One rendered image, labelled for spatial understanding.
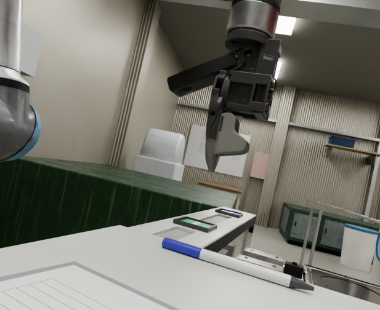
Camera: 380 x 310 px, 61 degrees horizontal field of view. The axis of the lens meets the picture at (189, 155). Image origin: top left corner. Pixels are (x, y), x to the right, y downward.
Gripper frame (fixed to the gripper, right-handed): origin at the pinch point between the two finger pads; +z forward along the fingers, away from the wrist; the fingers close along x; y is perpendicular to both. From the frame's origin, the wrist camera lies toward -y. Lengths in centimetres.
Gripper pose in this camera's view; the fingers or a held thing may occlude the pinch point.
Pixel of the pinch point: (208, 163)
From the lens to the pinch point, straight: 50.6
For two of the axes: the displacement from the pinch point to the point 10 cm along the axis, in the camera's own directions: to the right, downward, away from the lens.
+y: 9.3, 1.9, -3.2
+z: -2.2, 9.8, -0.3
